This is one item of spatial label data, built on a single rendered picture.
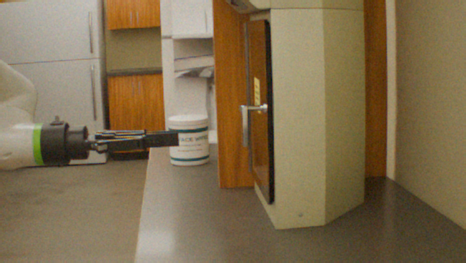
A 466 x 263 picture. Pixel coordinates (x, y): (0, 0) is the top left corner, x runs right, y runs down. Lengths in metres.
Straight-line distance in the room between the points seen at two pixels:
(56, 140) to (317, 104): 0.55
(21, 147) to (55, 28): 4.96
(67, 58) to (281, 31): 5.06
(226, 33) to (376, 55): 0.43
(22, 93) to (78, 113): 4.88
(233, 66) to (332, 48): 0.39
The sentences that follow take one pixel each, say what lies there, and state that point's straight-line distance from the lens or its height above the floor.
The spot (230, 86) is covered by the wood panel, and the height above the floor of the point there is 1.22.
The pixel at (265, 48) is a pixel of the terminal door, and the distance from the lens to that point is 1.20.
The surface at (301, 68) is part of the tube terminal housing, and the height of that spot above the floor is 1.28.
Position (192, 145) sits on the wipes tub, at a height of 1.01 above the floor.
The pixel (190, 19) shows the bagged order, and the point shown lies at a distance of 2.58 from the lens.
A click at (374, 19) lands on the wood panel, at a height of 1.39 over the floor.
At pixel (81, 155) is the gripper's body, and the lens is 1.23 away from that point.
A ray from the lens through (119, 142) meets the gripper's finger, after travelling 1.20.
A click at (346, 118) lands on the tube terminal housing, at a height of 1.16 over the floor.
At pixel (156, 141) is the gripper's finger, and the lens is 1.22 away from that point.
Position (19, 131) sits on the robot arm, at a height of 1.18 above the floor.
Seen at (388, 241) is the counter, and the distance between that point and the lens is 1.20.
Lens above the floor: 1.37
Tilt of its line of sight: 10 degrees down
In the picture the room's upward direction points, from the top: 2 degrees counter-clockwise
